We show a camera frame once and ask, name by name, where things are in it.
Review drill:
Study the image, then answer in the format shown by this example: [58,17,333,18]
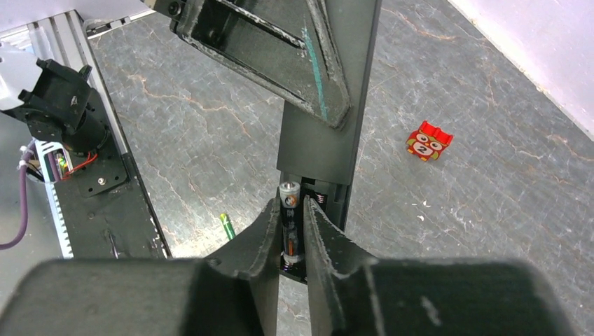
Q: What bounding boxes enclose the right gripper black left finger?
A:
[208,197,282,335]

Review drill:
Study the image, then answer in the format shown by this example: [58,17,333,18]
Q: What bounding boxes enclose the black remote control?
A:
[277,1,381,230]

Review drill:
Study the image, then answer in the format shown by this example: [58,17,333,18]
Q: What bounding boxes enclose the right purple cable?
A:
[0,143,36,251]

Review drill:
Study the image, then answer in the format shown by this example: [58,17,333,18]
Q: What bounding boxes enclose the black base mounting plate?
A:
[55,93,171,258]

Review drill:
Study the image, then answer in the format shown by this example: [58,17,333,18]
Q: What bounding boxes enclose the green battery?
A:
[219,213,236,240]

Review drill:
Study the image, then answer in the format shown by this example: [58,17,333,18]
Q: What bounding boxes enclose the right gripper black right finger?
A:
[303,197,385,335]

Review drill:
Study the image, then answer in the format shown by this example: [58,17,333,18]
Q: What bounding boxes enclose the red owl toy block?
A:
[406,120,454,162]

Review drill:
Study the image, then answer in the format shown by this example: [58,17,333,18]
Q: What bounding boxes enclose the white toothed cable rail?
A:
[34,139,74,259]

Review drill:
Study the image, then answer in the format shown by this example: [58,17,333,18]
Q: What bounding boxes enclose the black battery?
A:
[279,181,304,265]

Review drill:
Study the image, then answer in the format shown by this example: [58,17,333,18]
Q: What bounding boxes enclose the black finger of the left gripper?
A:
[169,1,351,129]

